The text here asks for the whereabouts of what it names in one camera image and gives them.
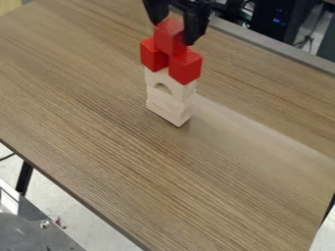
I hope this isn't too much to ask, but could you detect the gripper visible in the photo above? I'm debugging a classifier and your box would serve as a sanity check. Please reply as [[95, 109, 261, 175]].
[[141, 0, 216, 47]]

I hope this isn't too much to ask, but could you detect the red cube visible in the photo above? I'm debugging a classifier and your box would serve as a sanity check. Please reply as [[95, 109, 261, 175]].
[[138, 36, 172, 74], [167, 47, 206, 86], [151, 17, 192, 57]]

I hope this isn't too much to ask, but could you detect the black computer tower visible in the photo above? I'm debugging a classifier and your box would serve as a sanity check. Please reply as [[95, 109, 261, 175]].
[[250, 0, 317, 46]]

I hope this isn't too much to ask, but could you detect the white arch block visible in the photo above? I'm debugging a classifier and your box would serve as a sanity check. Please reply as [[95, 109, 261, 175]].
[[142, 66, 198, 103]]

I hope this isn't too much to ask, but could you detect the white flat block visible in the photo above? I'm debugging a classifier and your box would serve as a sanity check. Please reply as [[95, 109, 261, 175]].
[[145, 92, 197, 128]]

